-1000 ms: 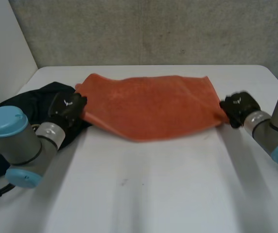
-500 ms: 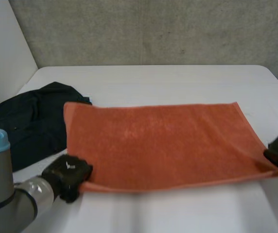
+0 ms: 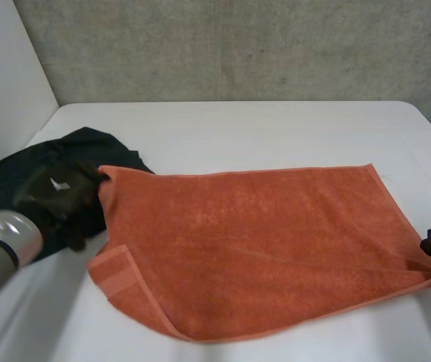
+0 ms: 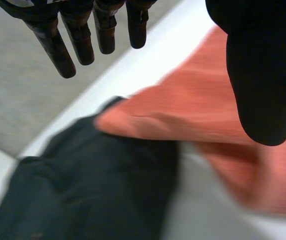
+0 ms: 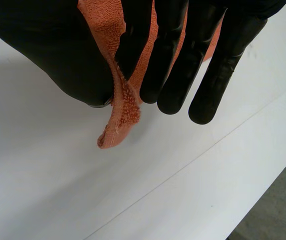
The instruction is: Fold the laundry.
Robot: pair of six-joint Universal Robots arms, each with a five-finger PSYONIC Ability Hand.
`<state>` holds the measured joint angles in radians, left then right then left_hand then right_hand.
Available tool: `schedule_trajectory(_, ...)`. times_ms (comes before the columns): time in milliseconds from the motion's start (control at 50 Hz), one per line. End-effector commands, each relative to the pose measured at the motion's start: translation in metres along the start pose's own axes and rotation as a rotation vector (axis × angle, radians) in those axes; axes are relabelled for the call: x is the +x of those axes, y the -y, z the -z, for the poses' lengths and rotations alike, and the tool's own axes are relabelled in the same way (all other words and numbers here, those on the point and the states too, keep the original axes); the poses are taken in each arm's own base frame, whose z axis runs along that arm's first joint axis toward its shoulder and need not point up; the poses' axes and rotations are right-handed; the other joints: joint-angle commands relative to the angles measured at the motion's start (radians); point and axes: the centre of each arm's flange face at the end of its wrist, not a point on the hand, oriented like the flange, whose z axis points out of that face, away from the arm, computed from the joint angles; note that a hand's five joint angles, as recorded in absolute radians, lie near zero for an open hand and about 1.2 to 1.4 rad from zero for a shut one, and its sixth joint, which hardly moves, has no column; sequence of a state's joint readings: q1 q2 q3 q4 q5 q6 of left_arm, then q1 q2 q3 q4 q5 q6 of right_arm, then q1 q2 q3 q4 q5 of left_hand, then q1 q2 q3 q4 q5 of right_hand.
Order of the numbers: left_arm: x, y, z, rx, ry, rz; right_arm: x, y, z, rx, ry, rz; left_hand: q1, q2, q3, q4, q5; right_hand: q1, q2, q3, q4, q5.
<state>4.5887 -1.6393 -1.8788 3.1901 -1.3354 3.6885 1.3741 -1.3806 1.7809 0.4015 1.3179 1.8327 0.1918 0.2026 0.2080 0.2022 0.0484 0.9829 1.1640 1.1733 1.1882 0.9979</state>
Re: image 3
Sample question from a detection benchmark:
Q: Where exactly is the dark blue cloth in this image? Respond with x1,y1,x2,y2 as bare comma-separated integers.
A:
0,126,156,264

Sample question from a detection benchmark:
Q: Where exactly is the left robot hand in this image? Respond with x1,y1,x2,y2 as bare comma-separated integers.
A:
14,155,110,253

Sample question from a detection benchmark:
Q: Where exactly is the coral towel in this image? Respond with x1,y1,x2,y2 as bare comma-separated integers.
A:
87,162,431,342

